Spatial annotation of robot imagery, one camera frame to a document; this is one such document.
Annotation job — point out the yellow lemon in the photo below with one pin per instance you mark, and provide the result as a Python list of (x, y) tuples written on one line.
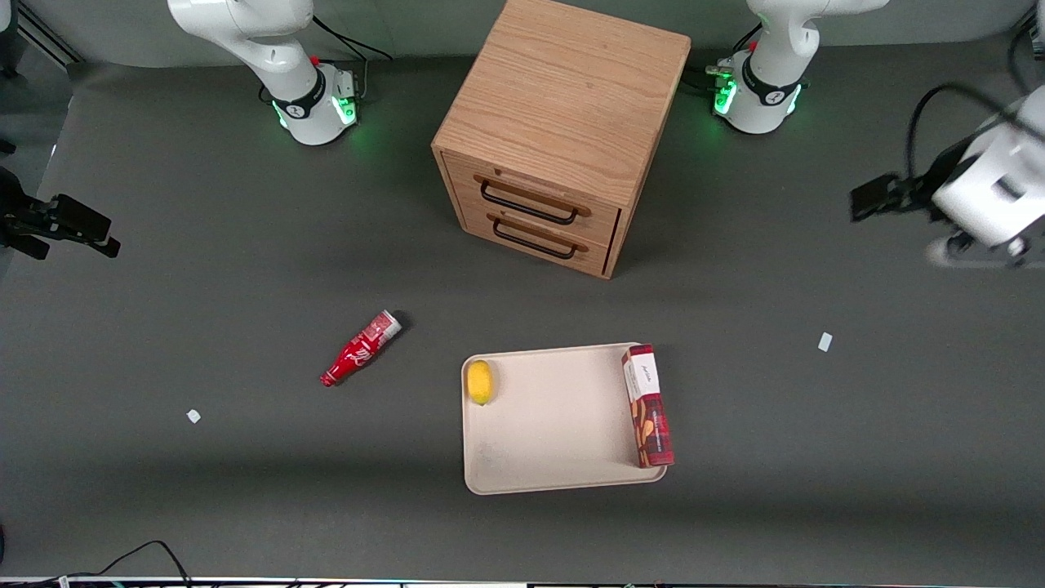
[(479, 381)]

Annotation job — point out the cream plastic tray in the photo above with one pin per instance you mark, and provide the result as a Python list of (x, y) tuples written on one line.
[(555, 425)]

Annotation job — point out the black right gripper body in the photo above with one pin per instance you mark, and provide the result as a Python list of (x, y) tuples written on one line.
[(18, 219)]

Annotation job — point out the red cookie box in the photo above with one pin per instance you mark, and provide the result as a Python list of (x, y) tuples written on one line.
[(651, 416)]

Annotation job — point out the wooden drawer cabinet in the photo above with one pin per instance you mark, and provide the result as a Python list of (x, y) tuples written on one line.
[(563, 90)]

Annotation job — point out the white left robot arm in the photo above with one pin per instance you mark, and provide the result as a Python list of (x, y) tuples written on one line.
[(767, 90)]

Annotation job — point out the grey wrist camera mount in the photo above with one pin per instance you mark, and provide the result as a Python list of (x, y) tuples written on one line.
[(971, 249)]

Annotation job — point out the black metal rail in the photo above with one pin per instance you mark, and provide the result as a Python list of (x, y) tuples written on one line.
[(49, 37)]

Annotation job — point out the small wooden drawer front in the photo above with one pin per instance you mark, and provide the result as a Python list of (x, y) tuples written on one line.
[(531, 249)]

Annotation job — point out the red cola bottle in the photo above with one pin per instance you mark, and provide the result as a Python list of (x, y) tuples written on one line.
[(359, 349)]

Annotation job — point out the large wooden drawer front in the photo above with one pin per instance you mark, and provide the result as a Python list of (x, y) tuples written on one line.
[(522, 184)]

